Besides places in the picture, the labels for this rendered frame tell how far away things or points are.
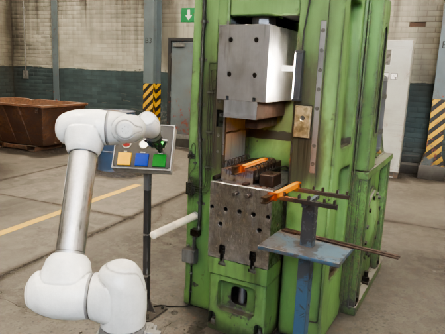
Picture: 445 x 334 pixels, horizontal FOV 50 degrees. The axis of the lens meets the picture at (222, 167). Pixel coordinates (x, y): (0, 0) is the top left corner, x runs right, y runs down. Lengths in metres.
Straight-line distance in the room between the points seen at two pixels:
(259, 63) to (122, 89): 7.79
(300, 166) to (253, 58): 0.64
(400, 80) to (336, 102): 5.19
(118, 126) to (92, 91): 8.91
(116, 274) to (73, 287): 0.15
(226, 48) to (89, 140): 1.11
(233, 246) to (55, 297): 1.28
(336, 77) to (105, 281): 1.57
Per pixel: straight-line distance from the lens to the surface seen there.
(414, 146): 8.40
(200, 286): 3.15
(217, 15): 2.83
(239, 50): 2.59
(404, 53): 7.72
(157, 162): 2.70
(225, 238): 2.70
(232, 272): 2.75
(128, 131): 1.76
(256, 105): 2.54
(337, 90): 2.55
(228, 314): 2.88
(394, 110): 7.73
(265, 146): 3.07
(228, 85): 2.61
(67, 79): 11.08
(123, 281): 1.60
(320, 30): 2.58
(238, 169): 2.58
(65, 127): 1.83
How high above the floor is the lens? 1.51
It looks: 11 degrees down
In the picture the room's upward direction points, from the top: 2 degrees clockwise
